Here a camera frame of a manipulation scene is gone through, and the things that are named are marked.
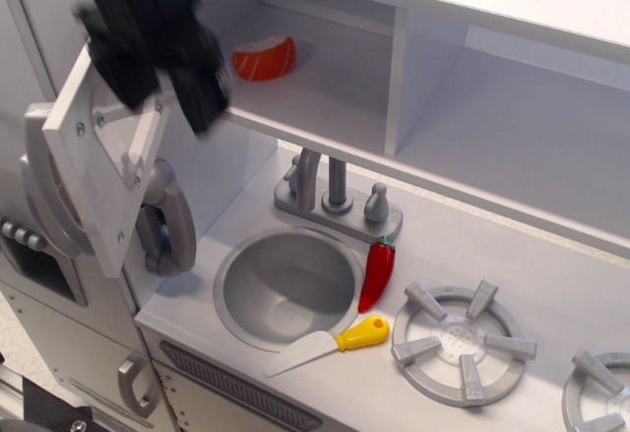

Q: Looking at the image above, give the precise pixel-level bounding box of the white toy microwave door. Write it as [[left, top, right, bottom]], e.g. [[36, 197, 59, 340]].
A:
[[25, 49, 174, 278]]

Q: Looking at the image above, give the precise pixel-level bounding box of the silver fridge handle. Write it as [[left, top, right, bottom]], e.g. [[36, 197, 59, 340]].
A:
[[117, 353, 158, 419], [20, 154, 54, 242]]

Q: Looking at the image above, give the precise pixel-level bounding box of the silver toy faucet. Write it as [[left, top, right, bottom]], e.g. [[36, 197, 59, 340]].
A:
[[274, 148, 404, 243]]

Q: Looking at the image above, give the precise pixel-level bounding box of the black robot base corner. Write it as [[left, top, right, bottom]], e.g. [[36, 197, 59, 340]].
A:
[[1, 356, 103, 431]]

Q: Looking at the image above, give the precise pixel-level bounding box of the silver stove burner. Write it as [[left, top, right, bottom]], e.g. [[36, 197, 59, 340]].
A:
[[561, 348, 629, 431], [391, 279, 537, 408]]

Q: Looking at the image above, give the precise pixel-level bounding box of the red toy chili pepper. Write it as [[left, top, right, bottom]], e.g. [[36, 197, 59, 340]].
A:
[[358, 236, 396, 313]]

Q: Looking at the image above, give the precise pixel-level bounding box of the silver lower fridge handle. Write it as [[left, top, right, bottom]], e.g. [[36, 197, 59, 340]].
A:
[[117, 353, 158, 419]]

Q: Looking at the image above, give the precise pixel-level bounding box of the yellow handled toy knife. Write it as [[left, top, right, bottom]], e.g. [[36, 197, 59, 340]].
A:
[[264, 316, 390, 378]]

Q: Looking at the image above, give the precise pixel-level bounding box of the grey oven vent panel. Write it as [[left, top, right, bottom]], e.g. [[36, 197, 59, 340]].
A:
[[159, 341, 322, 431]]

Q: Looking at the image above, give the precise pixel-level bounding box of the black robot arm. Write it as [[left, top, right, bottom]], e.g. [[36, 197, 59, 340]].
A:
[[77, 0, 231, 135]]

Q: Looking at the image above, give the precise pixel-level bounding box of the silver round sink basin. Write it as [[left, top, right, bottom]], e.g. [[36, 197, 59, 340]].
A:
[[214, 226, 364, 352]]

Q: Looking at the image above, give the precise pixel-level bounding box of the orange salmon sushi toy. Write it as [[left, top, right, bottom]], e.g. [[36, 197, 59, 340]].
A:
[[231, 35, 296, 82]]

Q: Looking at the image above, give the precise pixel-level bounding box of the grey ice dispenser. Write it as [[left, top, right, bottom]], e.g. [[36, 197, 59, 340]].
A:
[[1, 216, 88, 307]]

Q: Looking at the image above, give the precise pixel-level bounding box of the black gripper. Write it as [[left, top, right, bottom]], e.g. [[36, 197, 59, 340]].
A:
[[77, 0, 231, 134]]

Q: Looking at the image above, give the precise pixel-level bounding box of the silver upper fridge handle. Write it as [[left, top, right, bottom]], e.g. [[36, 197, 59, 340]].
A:
[[20, 154, 54, 242]]

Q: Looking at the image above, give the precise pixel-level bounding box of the silver toy wall phone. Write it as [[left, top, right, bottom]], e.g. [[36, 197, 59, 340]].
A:
[[136, 159, 196, 278]]

